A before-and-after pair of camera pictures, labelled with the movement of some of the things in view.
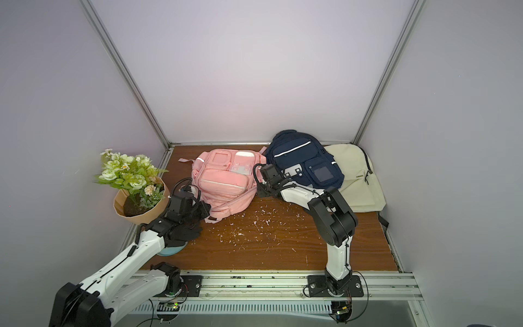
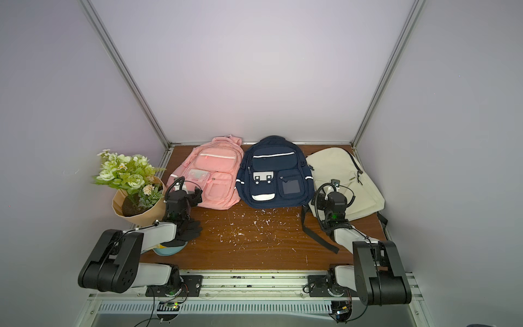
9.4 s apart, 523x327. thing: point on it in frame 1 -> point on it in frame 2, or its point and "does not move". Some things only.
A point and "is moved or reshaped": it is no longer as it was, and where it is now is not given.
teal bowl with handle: (171, 251) does not move
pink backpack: (225, 179) is moved or reshaped
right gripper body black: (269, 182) -> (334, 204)
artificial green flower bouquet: (135, 174) does not move
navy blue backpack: (302, 160) is moved or reshaped
